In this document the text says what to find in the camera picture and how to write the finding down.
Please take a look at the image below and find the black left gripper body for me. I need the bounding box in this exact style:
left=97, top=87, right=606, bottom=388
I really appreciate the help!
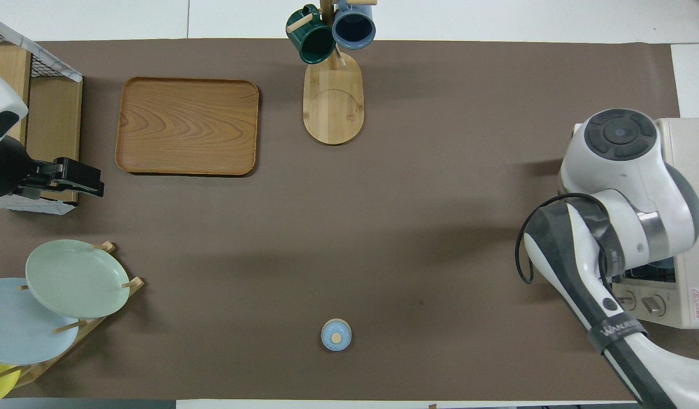
left=0, top=135, right=59, bottom=201

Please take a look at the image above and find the cream toaster oven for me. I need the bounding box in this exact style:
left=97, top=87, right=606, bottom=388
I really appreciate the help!
left=556, top=118, right=699, bottom=329

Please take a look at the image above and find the pale green plate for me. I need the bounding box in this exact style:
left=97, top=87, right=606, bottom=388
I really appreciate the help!
left=26, top=239, right=131, bottom=319

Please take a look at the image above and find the white patterned cloth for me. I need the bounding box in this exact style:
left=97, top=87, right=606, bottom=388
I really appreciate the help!
left=0, top=12, right=83, bottom=84

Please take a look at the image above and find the wooden serving tray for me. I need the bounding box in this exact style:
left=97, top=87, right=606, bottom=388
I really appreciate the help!
left=115, top=77, right=260, bottom=177

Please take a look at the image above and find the wooden plate rack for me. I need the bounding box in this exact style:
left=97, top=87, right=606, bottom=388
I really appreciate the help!
left=0, top=241, right=144, bottom=390

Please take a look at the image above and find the light blue racked plate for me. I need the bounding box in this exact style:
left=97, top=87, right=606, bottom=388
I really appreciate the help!
left=0, top=278, right=80, bottom=366

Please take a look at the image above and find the wooden mug tree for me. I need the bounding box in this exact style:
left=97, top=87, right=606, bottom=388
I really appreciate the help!
left=287, top=0, right=378, bottom=146

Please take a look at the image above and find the dark green ceramic mug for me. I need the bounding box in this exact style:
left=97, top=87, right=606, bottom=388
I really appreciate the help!
left=286, top=5, right=337, bottom=65

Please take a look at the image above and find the small blue wooden-knob lid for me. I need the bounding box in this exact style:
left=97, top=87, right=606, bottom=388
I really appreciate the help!
left=321, top=319, right=352, bottom=352

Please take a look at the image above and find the brown table mat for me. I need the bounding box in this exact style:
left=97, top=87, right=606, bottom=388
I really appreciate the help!
left=0, top=39, right=699, bottom=402

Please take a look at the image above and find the blue ceramic mug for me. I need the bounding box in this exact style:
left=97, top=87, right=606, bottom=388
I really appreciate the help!
left=332, top=0, right=377, bottom=50

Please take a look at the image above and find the wooden shelf with wire basket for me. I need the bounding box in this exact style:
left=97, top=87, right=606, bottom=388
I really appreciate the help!
left=0, top=14, right=83, bottom=215

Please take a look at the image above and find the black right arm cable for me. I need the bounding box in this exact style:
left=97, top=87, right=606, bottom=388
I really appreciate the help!
left=515, top=193, right=601, bottom=285

